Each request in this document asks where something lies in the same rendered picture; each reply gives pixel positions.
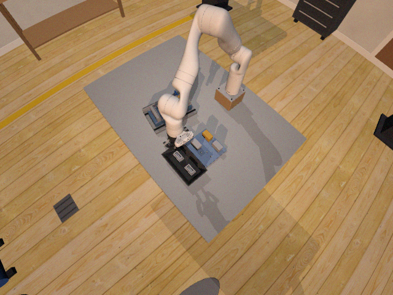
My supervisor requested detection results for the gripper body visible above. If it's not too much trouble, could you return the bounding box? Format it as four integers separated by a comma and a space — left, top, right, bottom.
167, 134, 176, 143

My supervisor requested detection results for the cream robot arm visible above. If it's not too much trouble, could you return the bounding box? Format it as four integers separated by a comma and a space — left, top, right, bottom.
158, 4, 252, 147

